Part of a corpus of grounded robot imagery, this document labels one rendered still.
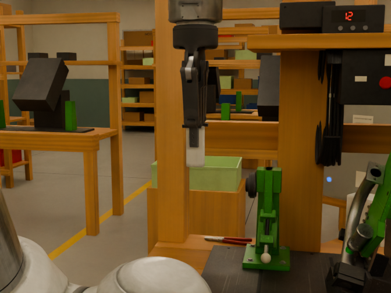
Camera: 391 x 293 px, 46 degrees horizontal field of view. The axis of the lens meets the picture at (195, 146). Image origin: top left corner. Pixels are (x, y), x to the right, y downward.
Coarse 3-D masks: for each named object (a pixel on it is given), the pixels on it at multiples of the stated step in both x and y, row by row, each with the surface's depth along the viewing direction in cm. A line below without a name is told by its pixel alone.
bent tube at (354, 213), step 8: (368, 168) 111; (376, 168) 112; (384, 168) 111; (368, 176) 110; (376, 176) 113; (360, 184) 117; (368, 184) 113; (360, 192) 117; (368, 192) 116; (360, 200) 118; (352, 208) 119; (360, 208) 118; (352, 216) 118; (360, 216) 119; (352, 224) 117; (352, 232) 116; (344, 240) 115; (344, 248) 113; (344, 256) 112; (352, 256) 112; (352, 264) 111
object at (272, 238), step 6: (258, 216) 133; (264, 216) 130; (270, 216) 129; (276, 216) 132; (258, 222) 132; (276, 222) 131; (258, 228) 131; (276, 228) 130; (258, 234) 130; (264, 234) 130; (270, 234) 130; (276, 234) 129; (258, 240) 129; (264, 240) 126; (270, 240) 126; (276, 240) 129; (258, 246) 128; (270, 246) 127; (276, 246) 128
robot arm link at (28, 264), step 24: (0, 192) 46; (0, 216) 45; (0, 240) 46; (24, 240) 56; (0, 264) 47; (24, 264) 52; (48, 264) 54; (0, 288) 48; (24, 288) 50; (48, 288) 52; (72, 288) 58
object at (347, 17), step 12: (324, 12) 126; (336, 12) 125; (348, 12) 124; (360, 12) 124; (372, 12) 123; (384, 12) 123; (324, 24) 126; (336, 24) 125; (348, 24) 125; (360, 24) 124; (372, 24) 124
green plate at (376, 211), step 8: (384, 176) 110; (384, 184) 108; (376, 192) 113; (384, 192) 106; (376, 200) 111; (384, 200) 105; (376, 208) 109; (384, 208) 103; (368, 216) 114; (376, 216) 107; (384, 216) 103
